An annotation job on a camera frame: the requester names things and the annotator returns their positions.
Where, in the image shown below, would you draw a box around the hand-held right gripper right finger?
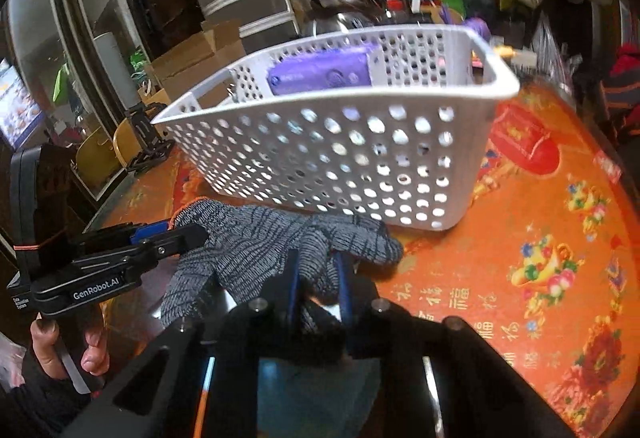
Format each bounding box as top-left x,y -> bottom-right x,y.
334,251 -> 578,438

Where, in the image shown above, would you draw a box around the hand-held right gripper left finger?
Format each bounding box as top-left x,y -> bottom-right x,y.
62,251 -> 321,438

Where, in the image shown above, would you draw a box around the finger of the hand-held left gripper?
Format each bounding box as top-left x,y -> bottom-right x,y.
70,224 -> 209,280
79,221 -> 174,255

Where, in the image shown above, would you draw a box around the grey knit glove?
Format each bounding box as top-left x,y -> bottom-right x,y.
159,199 -> 405,327

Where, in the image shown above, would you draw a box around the white perforated plastic basket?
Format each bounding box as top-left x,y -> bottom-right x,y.
150,24 -> 522,232

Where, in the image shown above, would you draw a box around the purple tissue pack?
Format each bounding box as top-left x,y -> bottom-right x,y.
266,43 -> 383,96

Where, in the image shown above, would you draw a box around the person's left forearm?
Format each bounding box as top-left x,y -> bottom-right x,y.
0,368 -> 101,438

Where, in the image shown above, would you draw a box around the person's left hand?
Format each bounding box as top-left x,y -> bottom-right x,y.
29,305 -> 112,379

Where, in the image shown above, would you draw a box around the yellow chair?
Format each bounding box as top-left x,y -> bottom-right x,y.
75,91 -> 173,187

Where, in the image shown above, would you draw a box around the cardboard box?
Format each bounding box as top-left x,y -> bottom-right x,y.
137,21 -> 248,108

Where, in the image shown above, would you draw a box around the yellow flat object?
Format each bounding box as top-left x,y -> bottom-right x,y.
492,46 -> 537,67

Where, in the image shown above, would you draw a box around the purple plastic object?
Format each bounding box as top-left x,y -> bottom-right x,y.
465,17 -> 491,42

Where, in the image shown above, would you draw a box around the red and black clothes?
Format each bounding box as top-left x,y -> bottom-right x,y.
600,43 -> 640,140

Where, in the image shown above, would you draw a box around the wall calendar poster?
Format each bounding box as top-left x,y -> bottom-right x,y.
0,58 -> 47,152

